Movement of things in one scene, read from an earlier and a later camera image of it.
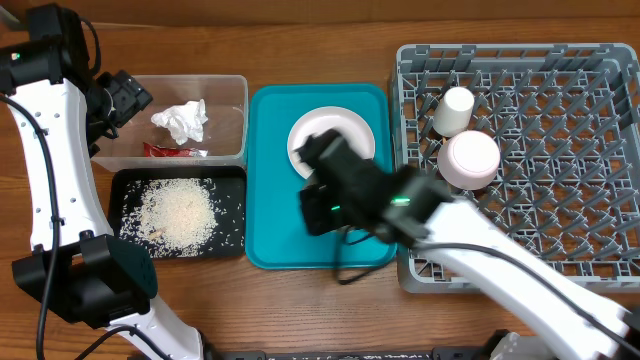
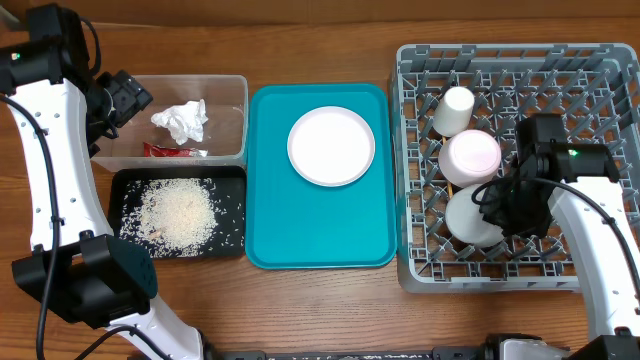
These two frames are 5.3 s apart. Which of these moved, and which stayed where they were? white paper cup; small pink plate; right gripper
Moved: right gripper
Stayed: small pink plate; white paper cup
